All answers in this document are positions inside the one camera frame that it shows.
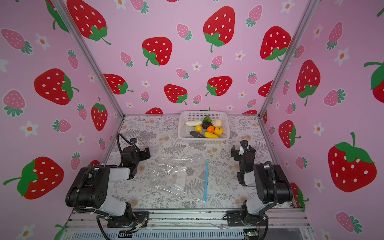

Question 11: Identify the yellow banana toy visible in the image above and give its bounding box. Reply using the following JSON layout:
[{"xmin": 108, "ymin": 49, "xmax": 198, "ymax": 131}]
[{"xmin": 204, "ymin": 132, "xmax": 220, "ymax": 139}]

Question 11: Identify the aluminium frame rail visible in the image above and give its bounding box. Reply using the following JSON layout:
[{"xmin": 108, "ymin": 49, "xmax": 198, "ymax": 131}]
[{"xmin": 60, "ymin": 208, "xmax": 316, "ymax": 240}]

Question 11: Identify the yellow bell pepper toy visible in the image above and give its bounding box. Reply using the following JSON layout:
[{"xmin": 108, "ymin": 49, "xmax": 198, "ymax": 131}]
[{"xmin": 214, "ymin": 127, "xmax": 224, "ymax": 136}]

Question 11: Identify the dark avocado toy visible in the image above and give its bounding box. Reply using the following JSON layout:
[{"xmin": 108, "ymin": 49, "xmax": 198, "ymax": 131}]
[{"xmin": 202, "ymin": 123, "xmax": 212, "ymax": 130}]

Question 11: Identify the white plastic basket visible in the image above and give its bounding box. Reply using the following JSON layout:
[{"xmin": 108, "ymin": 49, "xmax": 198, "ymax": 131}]
[{"xmin": 178, "ymin": 111, "xmax": 230, "ymax": 143}]

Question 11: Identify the dark cucumber toy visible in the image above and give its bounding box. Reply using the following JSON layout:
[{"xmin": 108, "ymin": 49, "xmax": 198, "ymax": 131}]
[{"xmin": 190, "ymin": 131, "xmax": 206, "ymax": 139}]

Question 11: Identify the white radish toy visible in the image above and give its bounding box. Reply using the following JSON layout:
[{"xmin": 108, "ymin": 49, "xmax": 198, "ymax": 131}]
[{"xmin": 185, "ymin": 121, "xmax": 203, "ymax": 127}]

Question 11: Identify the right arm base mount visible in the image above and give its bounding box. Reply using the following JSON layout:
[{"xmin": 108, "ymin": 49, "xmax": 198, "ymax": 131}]
[{"xmin": 223, "ymin": 210, "xmax": 269, "ymax": 227}]

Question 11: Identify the clear zip top bag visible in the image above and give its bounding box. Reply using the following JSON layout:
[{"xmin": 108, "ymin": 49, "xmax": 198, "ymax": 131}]
[{"xmin": 149, "ymin": 158, "xmax": 210, "ymax": 202}]

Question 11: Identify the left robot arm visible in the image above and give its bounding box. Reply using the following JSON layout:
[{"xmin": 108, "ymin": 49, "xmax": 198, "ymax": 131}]
[{"xmin": 65, "ymin": 146, "xmax": 151, "ymax": 228}]

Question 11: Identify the green leaf toy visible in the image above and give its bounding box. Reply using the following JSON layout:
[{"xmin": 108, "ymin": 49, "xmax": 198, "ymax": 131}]
[{"xmin": 203, "ymin": 115, "xmax": 212, "ymax": 123}]

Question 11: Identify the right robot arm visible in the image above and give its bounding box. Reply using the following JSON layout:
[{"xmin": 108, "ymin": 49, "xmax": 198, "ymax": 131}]
[{"xmin": 227, "ymin": 140, "xmax": 293, "ymax": 225}]

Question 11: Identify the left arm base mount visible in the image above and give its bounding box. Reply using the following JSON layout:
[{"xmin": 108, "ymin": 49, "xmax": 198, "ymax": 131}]
[{"xmin": 107, "ymin": 211, "xmax": 150, "ymax": 229}]

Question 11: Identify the orange toy fruit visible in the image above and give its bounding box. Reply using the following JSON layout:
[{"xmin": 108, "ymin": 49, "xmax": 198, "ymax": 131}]
[{"xmin": 207, "ymin": 126, "xmax": 215, "ymax": 133}]

